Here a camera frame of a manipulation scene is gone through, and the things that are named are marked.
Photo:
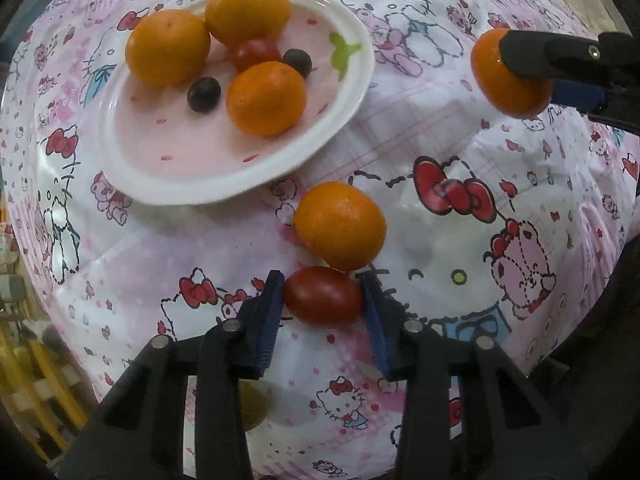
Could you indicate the red cherry tomato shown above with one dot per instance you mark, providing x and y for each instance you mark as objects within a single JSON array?
[
  {"x": 255, "y": 54},
  {"x": 324, "y": 296}
]

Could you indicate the pink cartoon printed blanket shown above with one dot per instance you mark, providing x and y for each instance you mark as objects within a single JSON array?
[{"x": 450, "y": 335}]

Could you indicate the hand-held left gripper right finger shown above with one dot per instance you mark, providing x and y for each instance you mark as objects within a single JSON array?
[{"x": 378, "y": 325}]

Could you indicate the dark grape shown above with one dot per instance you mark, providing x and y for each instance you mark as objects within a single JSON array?
[
  {"x": 203, "y": 94},
  {"x": 298, "y": 62}
]

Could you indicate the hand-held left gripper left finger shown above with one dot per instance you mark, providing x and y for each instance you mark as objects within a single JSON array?
[{"x": 265, "y": 325}]

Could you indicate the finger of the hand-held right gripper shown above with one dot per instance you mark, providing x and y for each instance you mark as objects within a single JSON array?
[
  {"x": 550, "y": 55},
  {"x": 580, "y": 94}
]

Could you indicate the yellow wooden frame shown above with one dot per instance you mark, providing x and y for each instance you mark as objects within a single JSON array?
[{"x": 45, "y": 385}]

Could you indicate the pink speckled plate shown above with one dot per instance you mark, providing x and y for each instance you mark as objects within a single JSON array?
[{"x": 200, "y": 160}]

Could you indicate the green cherry tomato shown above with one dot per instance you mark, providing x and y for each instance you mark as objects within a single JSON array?
[{"x": 254, "y": 405}]

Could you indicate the small orange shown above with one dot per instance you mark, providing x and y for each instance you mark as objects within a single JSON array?
[
  {"x": 341, "y": 225},
  {"x": 247, "y": 10},
  {"x": 266, "y": 100},
  {"x": 167, "y": 47}
]

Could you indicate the large orange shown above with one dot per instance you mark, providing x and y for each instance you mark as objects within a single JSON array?
[{"x": 505, "y": 90}]

